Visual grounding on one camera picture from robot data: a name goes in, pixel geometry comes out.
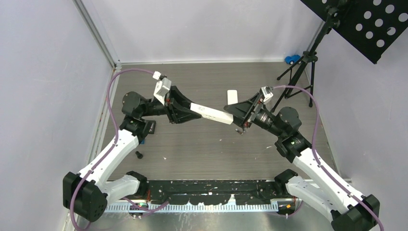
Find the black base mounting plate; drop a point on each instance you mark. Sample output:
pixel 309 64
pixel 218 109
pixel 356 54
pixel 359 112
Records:
pixel 214 192

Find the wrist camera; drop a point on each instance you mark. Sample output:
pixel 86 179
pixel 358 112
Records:
pixel 266 94
pixel 162 87

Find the white rectangular box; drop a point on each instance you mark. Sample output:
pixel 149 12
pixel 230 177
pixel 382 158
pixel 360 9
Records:
pixel 212 114

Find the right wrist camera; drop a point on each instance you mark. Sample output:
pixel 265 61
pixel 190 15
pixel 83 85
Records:
pixel 266 94

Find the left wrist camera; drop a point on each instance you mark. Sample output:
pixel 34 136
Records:
pixel 162 87

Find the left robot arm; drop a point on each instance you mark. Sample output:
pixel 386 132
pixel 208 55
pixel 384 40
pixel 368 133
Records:
pixel 89 192

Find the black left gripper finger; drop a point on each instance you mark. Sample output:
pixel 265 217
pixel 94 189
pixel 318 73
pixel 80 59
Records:
pixel 179 98
pixel 185 115

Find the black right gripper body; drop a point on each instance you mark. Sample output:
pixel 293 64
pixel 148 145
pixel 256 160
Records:
pixel 256 111

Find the small black knob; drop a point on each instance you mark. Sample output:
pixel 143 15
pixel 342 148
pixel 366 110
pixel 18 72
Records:
pixel 139 155

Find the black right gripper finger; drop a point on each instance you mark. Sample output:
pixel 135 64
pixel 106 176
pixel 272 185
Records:
pixel 244 106
pixel 241 119

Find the black perforated music stand tray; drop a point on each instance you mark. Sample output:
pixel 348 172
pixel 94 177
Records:
pixel 370 26

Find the white remote control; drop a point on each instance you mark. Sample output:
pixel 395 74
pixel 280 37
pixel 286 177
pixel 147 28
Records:
pixel 232 97

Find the blue toy car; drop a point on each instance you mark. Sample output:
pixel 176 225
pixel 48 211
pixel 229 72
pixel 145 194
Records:
pixel 292 59

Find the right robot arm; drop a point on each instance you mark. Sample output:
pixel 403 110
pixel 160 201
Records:
pixel 346 208

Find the black tripod stand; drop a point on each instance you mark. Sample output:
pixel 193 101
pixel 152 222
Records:
pixel 309 57

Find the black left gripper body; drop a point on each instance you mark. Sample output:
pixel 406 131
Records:
pixel 170 109

